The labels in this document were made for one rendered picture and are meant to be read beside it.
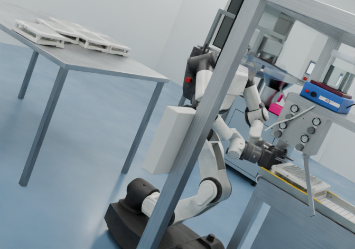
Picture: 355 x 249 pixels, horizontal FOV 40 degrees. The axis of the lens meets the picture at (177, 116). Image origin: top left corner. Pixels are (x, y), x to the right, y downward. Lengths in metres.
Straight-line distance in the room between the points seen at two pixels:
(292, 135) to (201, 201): 0.66
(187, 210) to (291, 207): 0.66
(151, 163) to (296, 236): 0.96
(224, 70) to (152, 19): 6.91
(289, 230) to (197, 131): 0.88
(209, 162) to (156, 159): 0.93
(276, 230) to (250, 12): 1.18
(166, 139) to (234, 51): 0.40
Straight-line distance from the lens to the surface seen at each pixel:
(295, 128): 2.39
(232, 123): 5.17
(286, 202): 2.46
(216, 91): 1.83
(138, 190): 3.01
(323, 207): 2.41
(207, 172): 2.74
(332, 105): 2.39
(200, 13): 8.86
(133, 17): 8.34
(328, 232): 2.42
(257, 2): 1.81
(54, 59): 3.05
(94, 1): 7.65
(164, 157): 1.86
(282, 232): 2.54
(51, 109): 3.09
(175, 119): 1.79
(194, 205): 2.78
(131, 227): 2.89
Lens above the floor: 1.47
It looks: 13 degrees down
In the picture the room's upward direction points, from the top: 23 degrees clockwise
